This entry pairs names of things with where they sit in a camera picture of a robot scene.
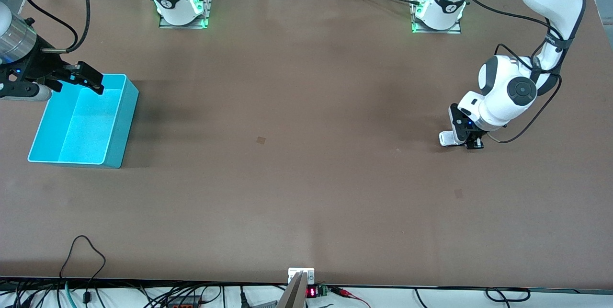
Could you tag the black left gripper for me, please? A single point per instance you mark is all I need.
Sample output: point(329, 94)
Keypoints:
point(475, 141)

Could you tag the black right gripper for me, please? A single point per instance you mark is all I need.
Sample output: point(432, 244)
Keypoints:
point(42, 66)

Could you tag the white toy car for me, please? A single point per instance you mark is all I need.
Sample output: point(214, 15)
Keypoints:
point(448, 139)

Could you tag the teal plastic bin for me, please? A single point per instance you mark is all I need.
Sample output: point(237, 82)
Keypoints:
point(81, 131)

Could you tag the red LED display module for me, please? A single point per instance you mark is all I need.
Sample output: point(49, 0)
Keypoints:
point(312, 292)

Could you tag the grey aluminium bar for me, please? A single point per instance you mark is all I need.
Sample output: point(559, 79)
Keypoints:
point(292, 296)

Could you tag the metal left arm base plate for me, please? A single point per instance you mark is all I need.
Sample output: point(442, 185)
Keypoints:
point(438, 31)

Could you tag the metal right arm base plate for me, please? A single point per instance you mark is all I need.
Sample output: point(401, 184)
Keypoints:
point(184, 26)

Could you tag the white metal bracket plate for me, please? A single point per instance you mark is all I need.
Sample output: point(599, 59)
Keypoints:
point(294, 272)

